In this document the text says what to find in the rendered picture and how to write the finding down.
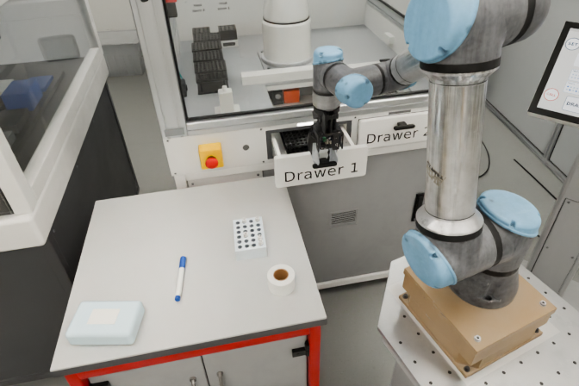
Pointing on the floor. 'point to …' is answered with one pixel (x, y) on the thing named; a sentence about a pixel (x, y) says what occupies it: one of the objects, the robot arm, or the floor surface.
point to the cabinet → (349, 212)
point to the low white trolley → (196, 292)
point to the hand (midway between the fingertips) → (323, 161)
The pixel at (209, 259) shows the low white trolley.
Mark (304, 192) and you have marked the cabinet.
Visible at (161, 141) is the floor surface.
